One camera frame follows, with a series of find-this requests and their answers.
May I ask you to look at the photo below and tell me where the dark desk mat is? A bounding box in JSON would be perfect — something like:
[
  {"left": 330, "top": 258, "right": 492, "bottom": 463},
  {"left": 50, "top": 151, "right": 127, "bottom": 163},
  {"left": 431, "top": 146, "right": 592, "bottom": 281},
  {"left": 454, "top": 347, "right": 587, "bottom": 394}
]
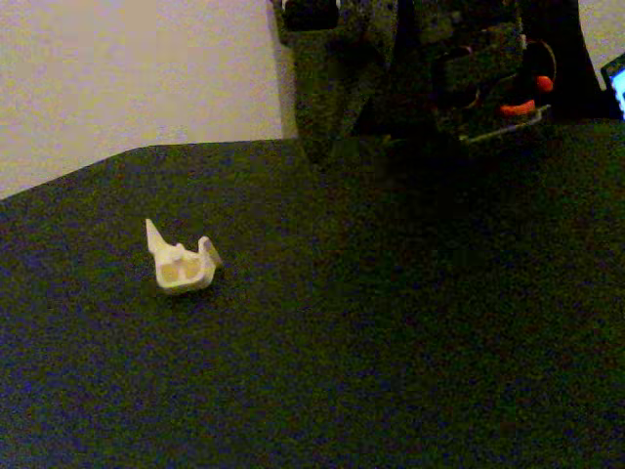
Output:
[{"left": 0, "top": 119, "right": 625, "bottom": 469}]

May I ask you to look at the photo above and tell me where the laptop screen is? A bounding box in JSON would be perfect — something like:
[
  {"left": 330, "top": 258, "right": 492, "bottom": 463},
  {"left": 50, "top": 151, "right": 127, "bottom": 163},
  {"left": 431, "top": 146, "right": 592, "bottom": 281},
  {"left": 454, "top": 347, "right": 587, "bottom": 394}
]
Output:
[{"left": 600, "top": 51, "right": 625, "bottom": 121}]

